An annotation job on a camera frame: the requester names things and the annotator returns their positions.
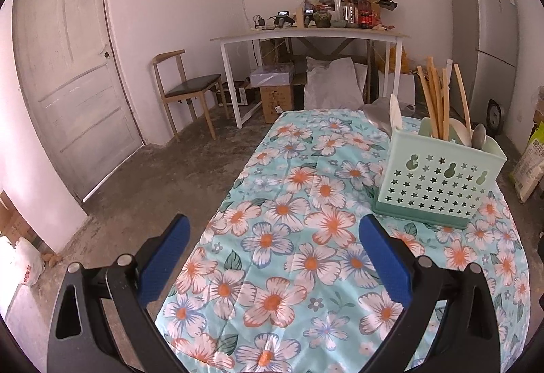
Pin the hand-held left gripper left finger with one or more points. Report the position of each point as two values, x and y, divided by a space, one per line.
163 258

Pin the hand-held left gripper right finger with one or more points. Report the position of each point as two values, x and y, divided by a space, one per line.
384 258

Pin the green star-cutout utensil holder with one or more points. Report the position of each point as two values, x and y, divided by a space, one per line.
425 186

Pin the white rice spoon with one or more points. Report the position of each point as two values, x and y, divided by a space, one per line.
395 114

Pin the small metal spoon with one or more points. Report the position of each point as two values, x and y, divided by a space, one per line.
479 135

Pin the bundle of wooden chopsticks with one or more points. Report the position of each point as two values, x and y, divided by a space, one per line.
433 101

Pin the floral turquoise blanket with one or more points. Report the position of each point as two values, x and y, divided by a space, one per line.
297 228

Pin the brown root vegetables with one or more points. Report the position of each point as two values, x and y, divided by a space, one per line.
51 259

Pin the white plastic bag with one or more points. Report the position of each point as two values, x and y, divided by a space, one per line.
25 262

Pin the worn cardboard box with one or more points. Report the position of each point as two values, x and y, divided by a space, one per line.
12 220

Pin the yellow-green rice sack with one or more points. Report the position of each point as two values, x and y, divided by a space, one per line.
531 165

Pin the wooden chair with dark seat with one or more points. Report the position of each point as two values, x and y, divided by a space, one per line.
193 84

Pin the small toaster oven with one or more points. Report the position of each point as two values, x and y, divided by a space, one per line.
238 96

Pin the round black appliance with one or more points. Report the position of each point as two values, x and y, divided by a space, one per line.
495 115

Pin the white pillow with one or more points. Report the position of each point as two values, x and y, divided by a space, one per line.
331 84

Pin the brown cardboard box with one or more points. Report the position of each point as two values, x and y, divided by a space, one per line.
276 101

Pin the yellow plastic bag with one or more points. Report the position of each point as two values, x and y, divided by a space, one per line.
397 58

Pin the white panel door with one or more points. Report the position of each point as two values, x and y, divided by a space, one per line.
72 80

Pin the flat white box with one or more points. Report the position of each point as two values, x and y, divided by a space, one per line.
272 75

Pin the open cardboard box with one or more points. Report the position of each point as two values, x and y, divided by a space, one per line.
539 109

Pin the white desk with wooden top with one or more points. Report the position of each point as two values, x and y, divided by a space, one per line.
314 33

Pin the dark red-label bottle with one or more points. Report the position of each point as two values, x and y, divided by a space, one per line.
364 14

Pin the metal cup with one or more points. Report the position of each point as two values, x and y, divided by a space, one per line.
350 14

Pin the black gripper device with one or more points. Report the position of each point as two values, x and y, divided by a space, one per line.
310 16
284 18

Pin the black tray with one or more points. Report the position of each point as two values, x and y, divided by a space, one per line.
389 4

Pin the silver refrigerator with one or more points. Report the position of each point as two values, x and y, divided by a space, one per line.
484 25

